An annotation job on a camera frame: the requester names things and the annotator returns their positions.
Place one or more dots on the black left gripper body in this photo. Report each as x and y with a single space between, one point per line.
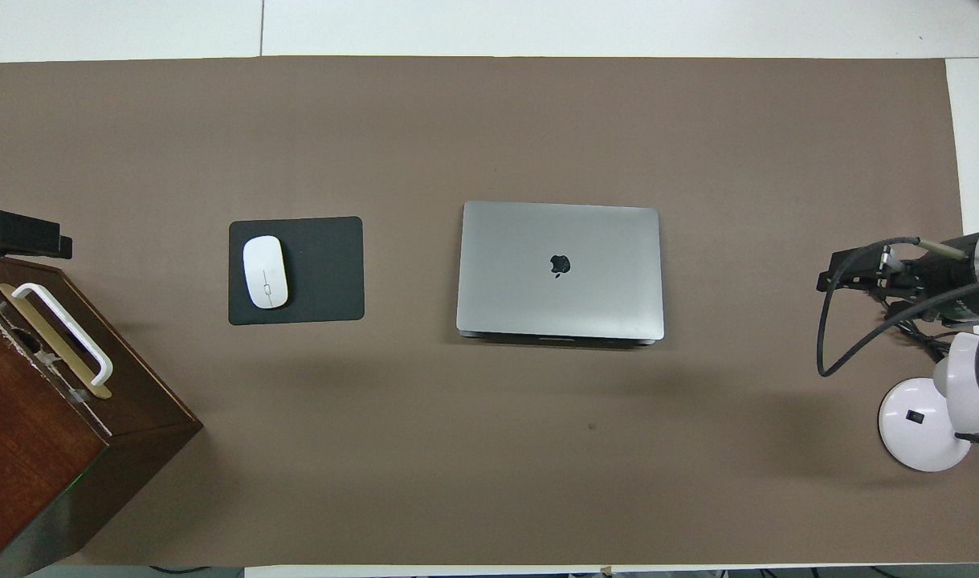
23 233

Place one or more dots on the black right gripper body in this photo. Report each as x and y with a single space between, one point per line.
939 277

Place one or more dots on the silver laptop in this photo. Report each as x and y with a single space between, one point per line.
601 297

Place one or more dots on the white desk lamp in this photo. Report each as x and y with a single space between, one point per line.
923 425

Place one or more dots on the white computer mouse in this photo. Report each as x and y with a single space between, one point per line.
265 271

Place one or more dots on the dark wooden box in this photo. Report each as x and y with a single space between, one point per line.
31 449

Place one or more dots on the black mouse pad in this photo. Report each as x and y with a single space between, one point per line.
328 273

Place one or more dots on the brown table mat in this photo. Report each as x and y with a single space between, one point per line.
489 466

